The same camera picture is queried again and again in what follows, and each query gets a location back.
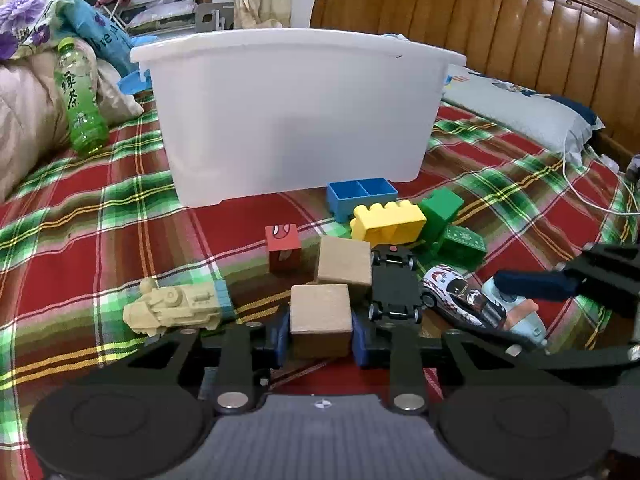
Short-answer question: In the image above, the plain wooden cube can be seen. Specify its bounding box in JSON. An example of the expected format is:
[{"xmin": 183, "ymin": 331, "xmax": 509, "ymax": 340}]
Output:
[
  {"xmin": 290, "ymin": 284, "xmax": 354, "ymax": 359},
  {"xmin": 315, "ymin": 236, "xmax": 373, "ymax": 301}
]

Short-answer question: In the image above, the cartoon print pillow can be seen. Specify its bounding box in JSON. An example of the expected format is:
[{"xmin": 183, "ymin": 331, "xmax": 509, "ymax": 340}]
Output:
[{"xmin": 440, "ymin": 65, "xmax": 606, "ymax": 166}]

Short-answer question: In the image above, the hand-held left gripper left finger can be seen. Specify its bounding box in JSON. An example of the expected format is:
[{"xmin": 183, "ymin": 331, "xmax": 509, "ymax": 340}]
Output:
[{"xmin": 117, "ymin": 310, "xmax": 292, "ymax": 413}]

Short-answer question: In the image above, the white toy race car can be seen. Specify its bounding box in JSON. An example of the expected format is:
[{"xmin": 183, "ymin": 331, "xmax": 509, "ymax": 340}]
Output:
[{"xmin": 421, "ymin": 264, "xmax": 508, "ymax": 331}]

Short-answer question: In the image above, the white plastic container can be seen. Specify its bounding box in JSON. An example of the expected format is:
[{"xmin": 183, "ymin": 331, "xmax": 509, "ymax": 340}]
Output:
[{"xmin": 130, "ymin": 28, "xmax": 467, "ymax": 209}]

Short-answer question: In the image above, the blue striped toy block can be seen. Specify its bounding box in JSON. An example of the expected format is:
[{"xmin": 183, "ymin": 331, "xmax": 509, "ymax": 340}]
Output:
[{"xmin": 215, "ymin": 280, "xmax": 236, "ymax": 322}]

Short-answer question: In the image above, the red green plaid blanket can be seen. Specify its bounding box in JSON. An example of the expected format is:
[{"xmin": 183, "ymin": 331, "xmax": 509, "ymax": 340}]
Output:
[{"xmin": 0, "ymin": 95, "xmax": 640, "ymax": 480}]

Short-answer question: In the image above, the white cable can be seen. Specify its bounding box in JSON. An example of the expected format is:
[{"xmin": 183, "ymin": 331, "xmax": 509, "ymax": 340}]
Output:
[{"xmin": 560, "ymin": 125, "xmax": 640, "ymax": 217}]

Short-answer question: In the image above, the black toy car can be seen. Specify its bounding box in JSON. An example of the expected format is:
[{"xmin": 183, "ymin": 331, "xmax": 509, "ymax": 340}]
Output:
[{"xmin": 368, "ymin": 244, "xmax": 423, "ymax": 323}]

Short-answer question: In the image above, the plain green toy brick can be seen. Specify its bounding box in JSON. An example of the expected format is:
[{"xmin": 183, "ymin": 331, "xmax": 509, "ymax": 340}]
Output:
[{"xmin": 417, "ymin": 188, "xmax": 465, "ymax": 251}]

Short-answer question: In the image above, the light blue cartoon toy car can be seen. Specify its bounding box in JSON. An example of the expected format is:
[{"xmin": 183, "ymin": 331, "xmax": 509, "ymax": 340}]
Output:
[{"xmin": 481, "ymin": 272, "xmax": 549, "ymax": 352}]

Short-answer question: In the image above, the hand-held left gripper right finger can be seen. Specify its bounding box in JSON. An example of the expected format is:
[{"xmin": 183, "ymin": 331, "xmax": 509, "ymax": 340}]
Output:
[{"xmin": 351, "ymin": 310, "xmax": 506, "ymax": 413}]

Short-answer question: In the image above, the beige toy train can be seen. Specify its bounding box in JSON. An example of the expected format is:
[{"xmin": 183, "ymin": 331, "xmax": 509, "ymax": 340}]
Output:
[{"xmin": 123, "ymin": 278, "xmax": 223, "ymax": 338}]

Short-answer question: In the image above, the green tea bottle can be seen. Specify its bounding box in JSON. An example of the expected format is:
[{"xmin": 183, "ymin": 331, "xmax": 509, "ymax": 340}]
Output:
[{"xmin": 54, "ymin": 37, "xmax": 110, "ymax": 155}]

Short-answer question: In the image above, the blue toy brick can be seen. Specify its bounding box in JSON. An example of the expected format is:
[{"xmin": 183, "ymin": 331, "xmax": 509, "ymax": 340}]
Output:
[{"xmin": 326, "ymin": 177, "xmax": 399, "ymax": 223}]

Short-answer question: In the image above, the red folding rack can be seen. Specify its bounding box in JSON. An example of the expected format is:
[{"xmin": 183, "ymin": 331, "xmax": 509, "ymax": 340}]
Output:
[{"xmin": 85, "ymin": 0, "xmax": 136, "ymax": 26}]

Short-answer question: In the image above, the floral quilt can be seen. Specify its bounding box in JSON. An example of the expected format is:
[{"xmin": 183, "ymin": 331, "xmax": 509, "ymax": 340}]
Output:
[{"xmin": 0, "ymin": 0, "xmax": 146, "ymax": 201}]

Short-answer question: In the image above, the red painted wooden cube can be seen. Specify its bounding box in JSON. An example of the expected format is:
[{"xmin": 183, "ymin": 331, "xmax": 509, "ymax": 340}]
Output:
[{"xmin": 265, "ymin": 223, "xmax": 302, "ymax": 274}]

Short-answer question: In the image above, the blue plastic lid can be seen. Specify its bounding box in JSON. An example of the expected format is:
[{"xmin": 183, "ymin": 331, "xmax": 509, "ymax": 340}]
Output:
[{"xmin": 118, "ymin": 70, "xmax": 153, "ymax": 95}]

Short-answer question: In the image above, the patterned green toy brick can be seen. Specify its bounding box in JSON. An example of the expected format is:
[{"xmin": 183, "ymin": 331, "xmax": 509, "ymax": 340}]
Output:
[{"xmin": 435, "ymin": 225, "xmax": 487, "ymax": 267}]

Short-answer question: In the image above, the grey frame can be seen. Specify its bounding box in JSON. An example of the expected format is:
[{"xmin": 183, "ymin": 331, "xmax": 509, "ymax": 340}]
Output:
[{"xmin": 195, "ymin": 2, "xmax": 234, "ymax": 34}]

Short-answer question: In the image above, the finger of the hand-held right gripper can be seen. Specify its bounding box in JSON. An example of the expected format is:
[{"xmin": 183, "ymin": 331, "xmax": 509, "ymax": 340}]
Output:
[
  {"xmin": 492, "ymin": 242, "xmax": 640, "ymax": 318},
  {"xmin": 505, "ymin": 340, "xmax": 640, "ymax": 387}
]

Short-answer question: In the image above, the yellow toy brick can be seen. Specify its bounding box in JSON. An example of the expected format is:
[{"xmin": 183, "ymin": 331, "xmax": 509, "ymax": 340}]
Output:
[{"xmin": 349, "ymin": 200, "xmax": 427, "ymax": 247}]

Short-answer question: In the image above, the wooden headboard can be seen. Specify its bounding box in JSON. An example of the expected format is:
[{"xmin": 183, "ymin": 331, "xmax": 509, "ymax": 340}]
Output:
[{"xmin": 310, "ymin": 0, "xmax": 640, "ymax": 171}]

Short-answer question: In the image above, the blue printed cloth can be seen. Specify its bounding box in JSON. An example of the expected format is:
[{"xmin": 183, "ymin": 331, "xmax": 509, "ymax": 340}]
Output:
[{"xmin": 65, "ymin": 5, "xmax": 133, "ymax": 76}]

